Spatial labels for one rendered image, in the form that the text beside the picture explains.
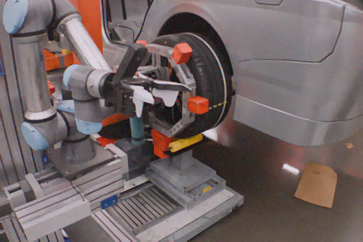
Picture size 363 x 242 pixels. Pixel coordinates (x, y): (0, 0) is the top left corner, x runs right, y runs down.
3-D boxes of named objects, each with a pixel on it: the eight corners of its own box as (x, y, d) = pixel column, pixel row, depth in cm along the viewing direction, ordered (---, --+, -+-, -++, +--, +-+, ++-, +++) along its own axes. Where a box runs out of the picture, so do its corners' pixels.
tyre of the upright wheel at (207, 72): (163, 30, 214) (168, 115, 235) (135, 34, 200) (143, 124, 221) (233, 34, 165) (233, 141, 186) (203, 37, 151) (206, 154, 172)
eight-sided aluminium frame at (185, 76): (194, 145, 176) (196, 52, 155) (186, 148, 172) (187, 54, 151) (143, 115, 214) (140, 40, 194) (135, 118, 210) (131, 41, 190)
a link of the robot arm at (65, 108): (96, 131, 117) (92, 99, 112) (70, 145, 106) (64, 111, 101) (76, 124, 123) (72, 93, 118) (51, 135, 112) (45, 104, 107)
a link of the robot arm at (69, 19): (58, 5, 104) (126, 111, 101) (34, 8, 96) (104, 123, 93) (70, -17, 97) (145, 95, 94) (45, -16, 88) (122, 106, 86)
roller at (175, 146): (205, 140, 201) (205, 132, 198) (171, 154, 183) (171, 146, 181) (199, 137, 205) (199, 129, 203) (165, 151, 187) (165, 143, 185)
